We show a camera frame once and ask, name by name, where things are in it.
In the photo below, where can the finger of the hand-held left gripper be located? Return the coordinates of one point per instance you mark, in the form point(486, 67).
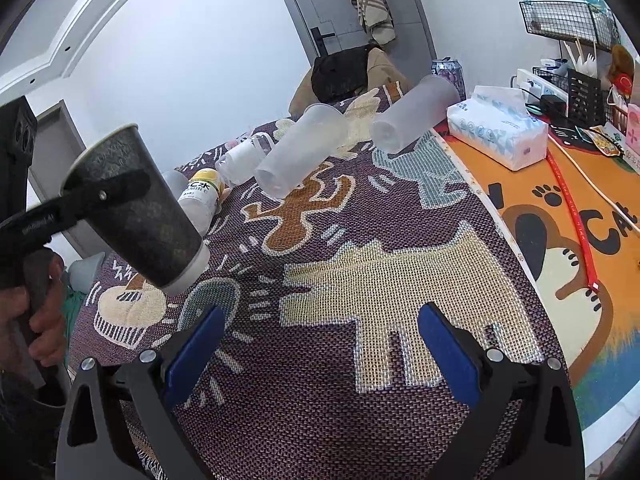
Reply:
point(102, 195)

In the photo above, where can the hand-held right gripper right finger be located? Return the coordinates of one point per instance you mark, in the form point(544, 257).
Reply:
point(447, 355)

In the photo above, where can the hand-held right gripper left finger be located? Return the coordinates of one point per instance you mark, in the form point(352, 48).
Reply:
point(192, 355)

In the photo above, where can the black paper cup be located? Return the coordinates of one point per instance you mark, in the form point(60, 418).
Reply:
point(145, 230)

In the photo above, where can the small translucent cup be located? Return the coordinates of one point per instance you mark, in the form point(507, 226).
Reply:
point(174, 184)

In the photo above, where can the frosted plastic cup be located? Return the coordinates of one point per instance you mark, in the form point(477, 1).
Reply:
point(415, 112)
point(300, 150)

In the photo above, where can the person's left hand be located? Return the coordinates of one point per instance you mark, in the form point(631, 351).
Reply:
point(47, 320)

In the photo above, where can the grey cabinet door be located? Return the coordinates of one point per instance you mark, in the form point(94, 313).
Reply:
point(60, 160)

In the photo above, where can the plastic bottle with yellow label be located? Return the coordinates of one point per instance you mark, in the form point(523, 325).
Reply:
point(202, 197)

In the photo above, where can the printed woven blanket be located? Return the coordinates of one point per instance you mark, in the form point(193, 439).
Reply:
point(350, 320)

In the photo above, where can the green cloth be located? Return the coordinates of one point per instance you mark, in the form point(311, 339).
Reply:
point(70, 310)

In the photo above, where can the orange cat desk mat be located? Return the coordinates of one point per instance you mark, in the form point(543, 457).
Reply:
point(565, 270)

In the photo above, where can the clear plastic bottle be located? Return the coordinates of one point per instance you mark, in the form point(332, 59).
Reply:
point(245, 160)

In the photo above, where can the red strip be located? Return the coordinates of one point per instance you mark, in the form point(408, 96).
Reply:
point(577, 220)

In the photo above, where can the white tissue pack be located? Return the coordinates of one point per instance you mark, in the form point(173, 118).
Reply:
point(495, 132)

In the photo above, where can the black bag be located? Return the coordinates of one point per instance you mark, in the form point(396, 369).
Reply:
point(340, 75)

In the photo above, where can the purple drink can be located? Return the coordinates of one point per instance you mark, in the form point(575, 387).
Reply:
point(450, 72)

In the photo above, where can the white power strip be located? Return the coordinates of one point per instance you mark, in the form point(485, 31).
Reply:
point(530, 82)

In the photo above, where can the tan coat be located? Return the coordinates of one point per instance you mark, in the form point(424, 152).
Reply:
point(385, 72)

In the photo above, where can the black mesh desk organizer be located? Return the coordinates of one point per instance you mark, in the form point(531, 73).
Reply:
point(587, 97)

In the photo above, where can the plaid scarf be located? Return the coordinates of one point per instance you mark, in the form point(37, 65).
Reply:
point(370, 0)

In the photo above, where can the brown plush toy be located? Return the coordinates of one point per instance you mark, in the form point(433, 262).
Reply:
point(621, 67)

